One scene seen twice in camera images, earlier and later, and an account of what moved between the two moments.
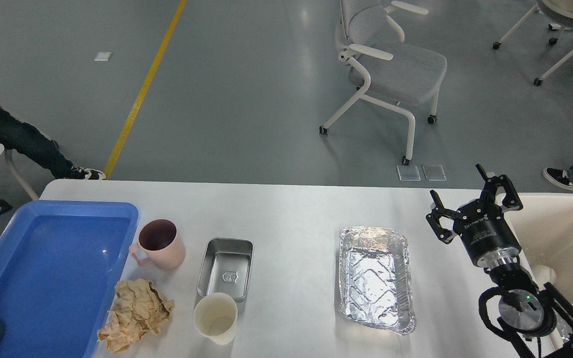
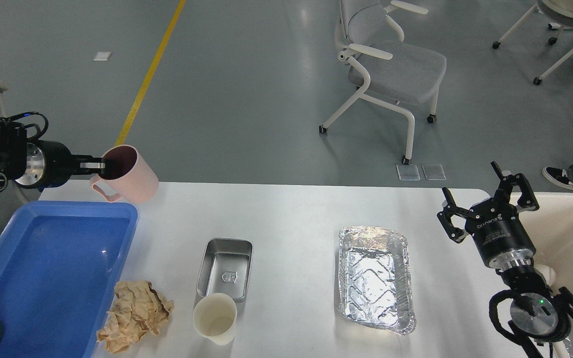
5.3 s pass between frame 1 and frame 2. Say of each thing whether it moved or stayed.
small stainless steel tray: stayed
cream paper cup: stayed
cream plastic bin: stayed
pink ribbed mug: moved
